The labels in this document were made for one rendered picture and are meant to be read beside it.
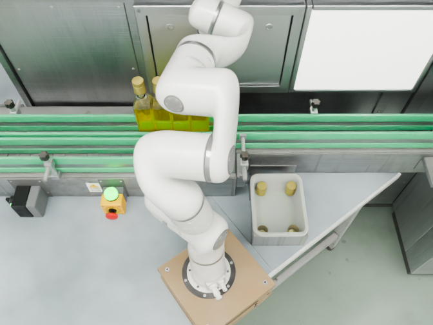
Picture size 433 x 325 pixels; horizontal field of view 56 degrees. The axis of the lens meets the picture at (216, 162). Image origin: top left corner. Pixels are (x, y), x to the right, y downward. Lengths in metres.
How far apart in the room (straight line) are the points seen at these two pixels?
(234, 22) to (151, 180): 0.39
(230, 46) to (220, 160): 0.26
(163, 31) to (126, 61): 0.21
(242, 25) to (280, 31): 0.35
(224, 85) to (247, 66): 0.65
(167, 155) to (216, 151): 0.09
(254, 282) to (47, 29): 0.96
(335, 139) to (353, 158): 0.11
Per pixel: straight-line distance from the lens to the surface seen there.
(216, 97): 0.67
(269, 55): 1.29
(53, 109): 1.59
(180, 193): 0.74
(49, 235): 1.47
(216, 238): 0.93
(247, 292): 1.19
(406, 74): 1.47
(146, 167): 0.70
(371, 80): 1.45
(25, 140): 1.43
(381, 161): 1.51
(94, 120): 1.42
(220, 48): 0.81
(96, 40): 1.34
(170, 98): 0.70
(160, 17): 1.20
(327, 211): 1.45
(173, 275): 1.22
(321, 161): 1.45
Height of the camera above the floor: 2.00
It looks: 57 degrees down
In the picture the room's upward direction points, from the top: straight up
